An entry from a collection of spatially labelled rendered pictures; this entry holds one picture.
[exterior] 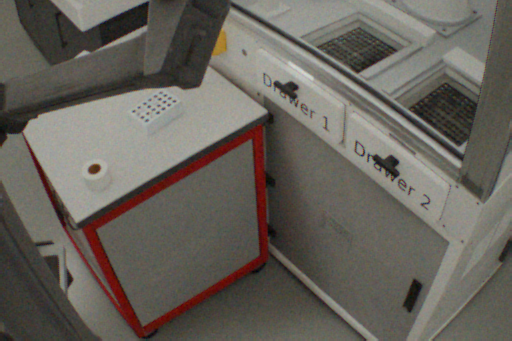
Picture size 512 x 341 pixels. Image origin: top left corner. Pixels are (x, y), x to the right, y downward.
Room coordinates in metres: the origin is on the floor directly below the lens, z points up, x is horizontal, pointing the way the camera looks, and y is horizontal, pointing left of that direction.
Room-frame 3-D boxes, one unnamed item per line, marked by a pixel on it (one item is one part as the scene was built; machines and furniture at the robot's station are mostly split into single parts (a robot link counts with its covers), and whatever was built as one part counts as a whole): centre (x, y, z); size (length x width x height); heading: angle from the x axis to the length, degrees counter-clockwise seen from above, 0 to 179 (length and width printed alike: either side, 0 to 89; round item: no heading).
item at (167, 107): (1.12, 0.25, 0.78); 0.12 x 0.08 x 0.04; 135
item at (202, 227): (1.20, 0.38, 0.38); 0.62 x 0.58 x 0.76; 36
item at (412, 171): (0.79, -0.29, 0.87); 0.29 x 0.02 x 0.11; 36
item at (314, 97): (1.04, -0.10, 0.87); 0.29 x 0.02 x 0.11; 36
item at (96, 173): (0.91, 0.39, 0.78); 0.07 x 0.07 x 0.04
